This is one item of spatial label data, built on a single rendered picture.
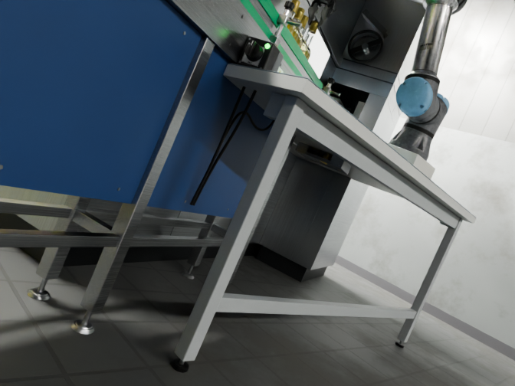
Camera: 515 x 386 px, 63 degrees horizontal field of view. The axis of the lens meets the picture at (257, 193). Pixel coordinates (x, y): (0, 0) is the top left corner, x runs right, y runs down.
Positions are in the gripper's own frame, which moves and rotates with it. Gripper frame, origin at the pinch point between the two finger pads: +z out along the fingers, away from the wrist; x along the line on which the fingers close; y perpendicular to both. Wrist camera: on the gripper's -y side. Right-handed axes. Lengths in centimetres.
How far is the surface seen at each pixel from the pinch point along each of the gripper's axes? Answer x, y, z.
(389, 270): 52, -249, 101
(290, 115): 38, 73, 52
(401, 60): 19, -90, -29
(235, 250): 39, 72, 87
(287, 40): 14, 44, 25
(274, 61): 25, 65, 39
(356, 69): -4, -90, -17
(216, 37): 17, 81, 42
